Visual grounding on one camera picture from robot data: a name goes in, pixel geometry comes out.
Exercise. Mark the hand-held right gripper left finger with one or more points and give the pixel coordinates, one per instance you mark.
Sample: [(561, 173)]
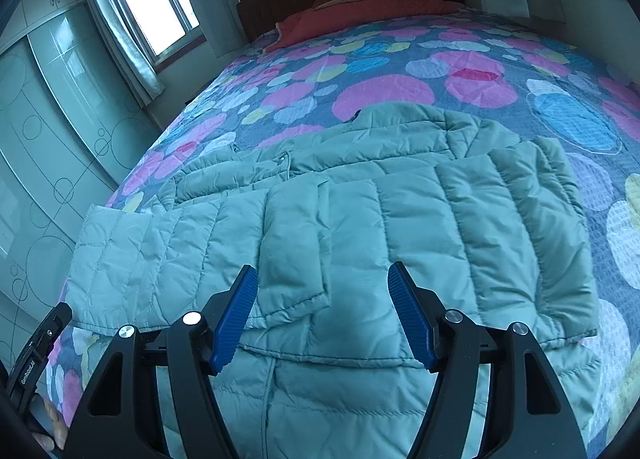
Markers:
[(235, 319)]

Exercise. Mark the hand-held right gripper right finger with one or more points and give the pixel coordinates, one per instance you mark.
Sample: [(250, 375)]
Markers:
[(410, 319)]

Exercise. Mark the green puffer jacket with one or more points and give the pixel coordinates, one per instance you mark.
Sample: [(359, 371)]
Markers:
[(350, 219)]

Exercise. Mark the person's left hand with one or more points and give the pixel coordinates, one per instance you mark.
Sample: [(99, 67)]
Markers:
[(52, 426)]

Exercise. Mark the glass-door wardrobe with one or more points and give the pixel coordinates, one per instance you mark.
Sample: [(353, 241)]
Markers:
[(50, 139)]

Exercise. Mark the circle-printed bedspread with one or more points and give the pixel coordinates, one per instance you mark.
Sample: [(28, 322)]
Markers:
[(380, 89)]

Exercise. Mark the grey curtain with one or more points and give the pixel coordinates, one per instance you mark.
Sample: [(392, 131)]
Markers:
[(125, 49)]

